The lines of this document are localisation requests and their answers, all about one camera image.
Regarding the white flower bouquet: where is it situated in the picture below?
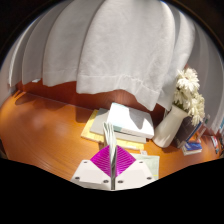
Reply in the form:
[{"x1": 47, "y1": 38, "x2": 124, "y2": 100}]
[{"x1": 173, "y1": 67, "x2": 206, "y2": 127}]

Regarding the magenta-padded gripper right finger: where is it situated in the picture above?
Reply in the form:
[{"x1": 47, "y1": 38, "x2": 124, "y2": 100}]
[{"x1": 115, "y1": 145, "x2": 158, "y2": 191}]

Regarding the dark upright book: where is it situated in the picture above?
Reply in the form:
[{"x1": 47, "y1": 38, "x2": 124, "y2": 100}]
[{"x1": 171, "y1": 116, "x2": 203, "y2": 149}]

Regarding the blue upright book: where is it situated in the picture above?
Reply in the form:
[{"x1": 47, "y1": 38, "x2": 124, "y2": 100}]
[{"x1": 187, "y1": 121, "x2": 205, "y2": 143}]

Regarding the blue flat book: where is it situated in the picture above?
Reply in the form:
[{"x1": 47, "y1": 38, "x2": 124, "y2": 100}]
[{"x1": 181, "y1": 141, "x2": 203, "y2": 157}]

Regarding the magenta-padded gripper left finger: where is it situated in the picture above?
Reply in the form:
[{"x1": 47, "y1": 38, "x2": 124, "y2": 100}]
[{"x1": 70, "y1": 145, "x2": 113, "y2": 191}]

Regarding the white ceramic vase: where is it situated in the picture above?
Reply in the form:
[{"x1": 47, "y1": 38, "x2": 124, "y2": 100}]
[{"x1": 152, "y1": 103, "x2": 189, "y2": 149}]

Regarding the white curtain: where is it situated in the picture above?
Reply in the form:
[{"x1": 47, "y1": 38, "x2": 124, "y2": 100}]
[{"x1": 7, "y1": 0, "x2": 224, "y2": 133}]

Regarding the grey book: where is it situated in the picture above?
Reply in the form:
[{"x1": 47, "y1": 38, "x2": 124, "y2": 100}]
[{"x1": 89, "y1": 107, "x2": 148, "y2": 144}]

